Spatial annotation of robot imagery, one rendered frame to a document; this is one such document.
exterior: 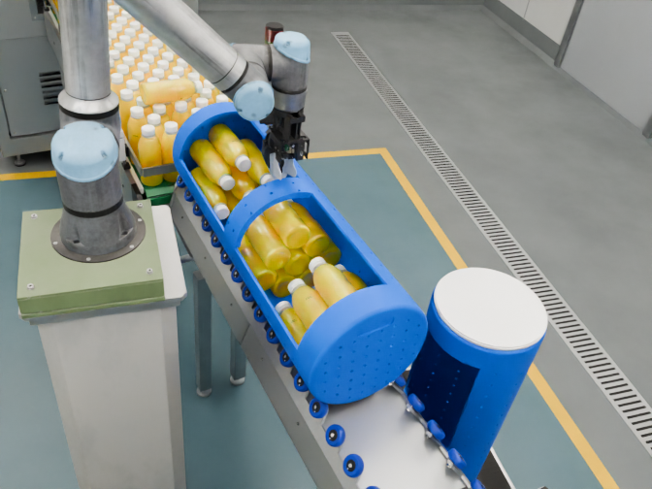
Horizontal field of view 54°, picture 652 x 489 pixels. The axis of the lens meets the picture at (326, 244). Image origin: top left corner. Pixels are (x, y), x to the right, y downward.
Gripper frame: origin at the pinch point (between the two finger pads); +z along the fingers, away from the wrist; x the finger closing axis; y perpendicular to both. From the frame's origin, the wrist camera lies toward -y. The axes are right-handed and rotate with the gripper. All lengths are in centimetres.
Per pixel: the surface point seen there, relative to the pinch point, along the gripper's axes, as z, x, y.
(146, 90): 9, -13, -68
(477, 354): 23, 29, 51
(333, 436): 26, -11, 54
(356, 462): 25, -10, 62
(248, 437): 123, 1, -10
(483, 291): 20, 41, 37
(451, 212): 123, 163, -99
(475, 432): 52, 35, 55
